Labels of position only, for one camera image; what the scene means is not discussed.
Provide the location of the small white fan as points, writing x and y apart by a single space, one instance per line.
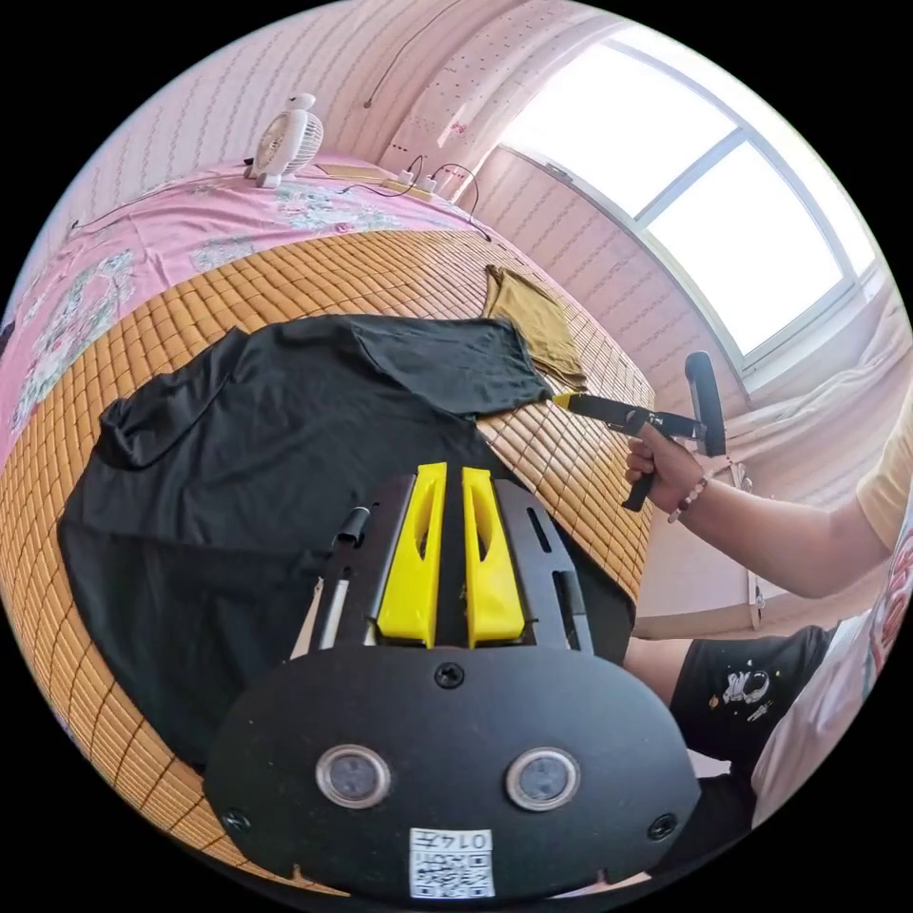
289 143

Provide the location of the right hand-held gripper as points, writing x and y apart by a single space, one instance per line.
628 417

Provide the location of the person's right forearm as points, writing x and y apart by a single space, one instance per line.
770 528

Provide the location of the olive brown garment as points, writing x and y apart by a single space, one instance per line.
538 321

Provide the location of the bed with woven mat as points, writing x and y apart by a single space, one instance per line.
178 299

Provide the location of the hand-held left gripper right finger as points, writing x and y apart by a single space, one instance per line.
492 578

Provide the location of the black short sleeve shirt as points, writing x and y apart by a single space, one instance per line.
285 471

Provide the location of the window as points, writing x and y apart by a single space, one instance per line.
685 185

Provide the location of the white power strip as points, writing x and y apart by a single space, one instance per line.
410 185

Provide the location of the person's right hand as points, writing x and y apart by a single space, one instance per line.
660 467

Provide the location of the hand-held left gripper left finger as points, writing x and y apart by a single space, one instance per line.
407 571

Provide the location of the pink curtain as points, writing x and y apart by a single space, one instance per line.
492 93

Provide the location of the person's body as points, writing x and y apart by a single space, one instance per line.
792 685

